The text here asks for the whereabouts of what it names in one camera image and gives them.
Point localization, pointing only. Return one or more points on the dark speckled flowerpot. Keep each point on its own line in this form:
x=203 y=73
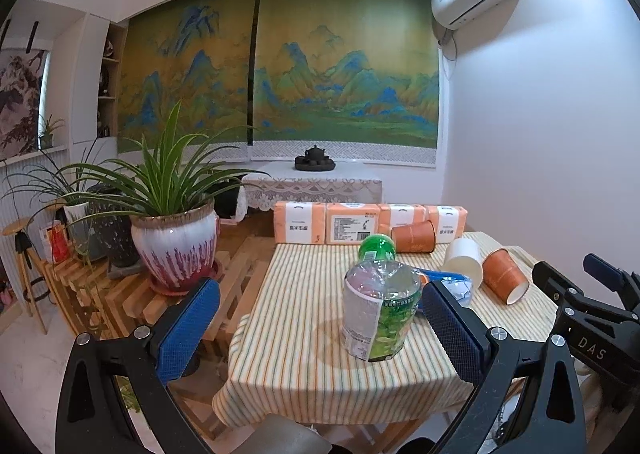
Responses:
x=117 y=239

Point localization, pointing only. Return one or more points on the wooden stool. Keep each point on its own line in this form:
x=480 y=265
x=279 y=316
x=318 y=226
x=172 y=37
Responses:
x=17 y=229

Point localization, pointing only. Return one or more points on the white paper cup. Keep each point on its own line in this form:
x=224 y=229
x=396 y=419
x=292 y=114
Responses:
x=464 y=261

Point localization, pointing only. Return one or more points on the wide landscape painting blind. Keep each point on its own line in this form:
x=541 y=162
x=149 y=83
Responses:
x=345 y=83

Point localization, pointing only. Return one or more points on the thin grass plant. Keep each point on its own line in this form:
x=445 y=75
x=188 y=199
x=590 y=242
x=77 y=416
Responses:
x=55 y=173

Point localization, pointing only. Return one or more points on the orange paper cup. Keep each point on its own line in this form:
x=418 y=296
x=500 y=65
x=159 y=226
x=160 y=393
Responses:
x=414 y=236
x=502 y=274

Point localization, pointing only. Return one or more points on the black box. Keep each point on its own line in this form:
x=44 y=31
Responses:
x=225 y=201

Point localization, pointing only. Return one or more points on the table with lace cloth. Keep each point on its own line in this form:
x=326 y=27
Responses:
x=310 y=186

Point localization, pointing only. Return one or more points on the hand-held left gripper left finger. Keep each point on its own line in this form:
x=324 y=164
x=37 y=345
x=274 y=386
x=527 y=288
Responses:
x=187 y=329

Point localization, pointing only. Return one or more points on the narrow landscape painting blind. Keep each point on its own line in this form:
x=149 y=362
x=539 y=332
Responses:
x=185 y=83

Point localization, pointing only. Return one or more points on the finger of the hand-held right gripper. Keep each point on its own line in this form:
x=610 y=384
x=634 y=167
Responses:
x=607 y=274
x=550 y=281

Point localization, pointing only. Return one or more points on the dark teapot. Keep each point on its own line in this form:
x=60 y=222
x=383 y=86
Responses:
x=316 y=152

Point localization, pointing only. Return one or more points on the wooden slatted rack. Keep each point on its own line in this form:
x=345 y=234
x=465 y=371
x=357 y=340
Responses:
x=135 y=304

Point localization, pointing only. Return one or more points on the spider plant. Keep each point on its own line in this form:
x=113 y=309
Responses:
x=167 y=184

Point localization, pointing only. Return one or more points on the green plastic bottle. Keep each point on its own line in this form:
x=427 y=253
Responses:
x=377 y=246

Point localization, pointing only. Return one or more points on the crushed clear plastic bottle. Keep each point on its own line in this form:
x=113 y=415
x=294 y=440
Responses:
x=380 y=314

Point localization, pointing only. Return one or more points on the plain white flowerpot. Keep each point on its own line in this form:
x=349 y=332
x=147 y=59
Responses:
x=80 y=229

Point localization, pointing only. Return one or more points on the striped tablecloth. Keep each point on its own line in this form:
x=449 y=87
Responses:
x=300 y=334

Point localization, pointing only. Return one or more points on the clear bottle with blue label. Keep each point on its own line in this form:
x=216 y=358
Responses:
x=445 y=276

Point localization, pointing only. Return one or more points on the wall shelf niche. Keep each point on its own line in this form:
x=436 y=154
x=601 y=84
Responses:
x=111 y=83

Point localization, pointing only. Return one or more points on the red and white bag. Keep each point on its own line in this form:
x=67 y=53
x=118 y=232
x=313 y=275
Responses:
x=57 y=246

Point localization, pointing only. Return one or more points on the ink painting wall scroll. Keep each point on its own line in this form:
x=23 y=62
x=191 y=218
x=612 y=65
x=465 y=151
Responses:
x=20 y=103

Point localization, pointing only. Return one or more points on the white and purple flowerpot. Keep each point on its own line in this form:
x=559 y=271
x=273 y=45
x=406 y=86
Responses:
x=172 y=249

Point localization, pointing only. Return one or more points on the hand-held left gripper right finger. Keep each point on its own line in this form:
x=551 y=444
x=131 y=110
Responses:
x=455 y=334

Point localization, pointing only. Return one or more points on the small potted plant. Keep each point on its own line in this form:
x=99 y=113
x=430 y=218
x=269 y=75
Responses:
x=49 y=131

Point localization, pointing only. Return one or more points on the orange tissue pack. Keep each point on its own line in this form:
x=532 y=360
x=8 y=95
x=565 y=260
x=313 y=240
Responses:
x=300 y=224
x=449 y=223
x=400 y=215
x=352 y=224

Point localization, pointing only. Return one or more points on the dark tea tray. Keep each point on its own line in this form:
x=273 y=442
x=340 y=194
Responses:
x=315 y=165

